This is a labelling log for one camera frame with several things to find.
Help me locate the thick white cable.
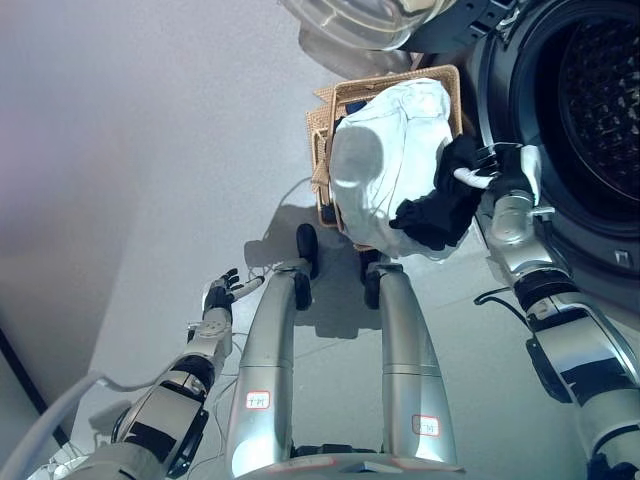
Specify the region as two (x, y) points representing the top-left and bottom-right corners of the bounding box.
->
(0, 369), (167, 480)

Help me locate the brown woven laundry basket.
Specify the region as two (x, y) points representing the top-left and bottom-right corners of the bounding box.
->
(305, 63), (461, 250)

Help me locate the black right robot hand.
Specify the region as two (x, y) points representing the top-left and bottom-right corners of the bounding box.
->
(453, 142), (544, 201)

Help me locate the black left robot foot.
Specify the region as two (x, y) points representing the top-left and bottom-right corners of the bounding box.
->
(295, 223), (321, 280)

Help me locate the grey robot torso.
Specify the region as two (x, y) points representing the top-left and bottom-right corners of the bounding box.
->
(264, 443), (467, 480)

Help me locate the black garment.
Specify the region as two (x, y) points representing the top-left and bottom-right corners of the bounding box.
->
(388, 133), (489, 252)

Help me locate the round glass washer door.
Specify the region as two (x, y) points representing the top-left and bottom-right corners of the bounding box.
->
(277, 0), (521, 52)

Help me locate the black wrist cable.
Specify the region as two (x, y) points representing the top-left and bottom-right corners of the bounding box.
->
(473, 292), (532, 326)

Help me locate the black right robot foot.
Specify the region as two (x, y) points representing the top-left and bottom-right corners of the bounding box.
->
(358, 247), (385, 274)

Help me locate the dark blue garment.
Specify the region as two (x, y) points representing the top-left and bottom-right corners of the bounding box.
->
(332, 99), (371, 146)

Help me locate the grey front-load washing machine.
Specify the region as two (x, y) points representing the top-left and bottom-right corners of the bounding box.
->
(469, 0), (640, 315)

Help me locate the silver left robot leg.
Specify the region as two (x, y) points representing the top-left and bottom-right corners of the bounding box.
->
(224, 263), (314, 479)

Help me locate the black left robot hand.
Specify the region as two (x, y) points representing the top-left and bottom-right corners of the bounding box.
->
(202, 268), (266, 314)

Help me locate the black robot foot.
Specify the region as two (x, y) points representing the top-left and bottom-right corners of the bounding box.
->
(358, 247), (385, 274)
(295, 223), (321, 280)

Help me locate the white garment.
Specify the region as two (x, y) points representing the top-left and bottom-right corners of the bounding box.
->
(328, 77), (482, 264)

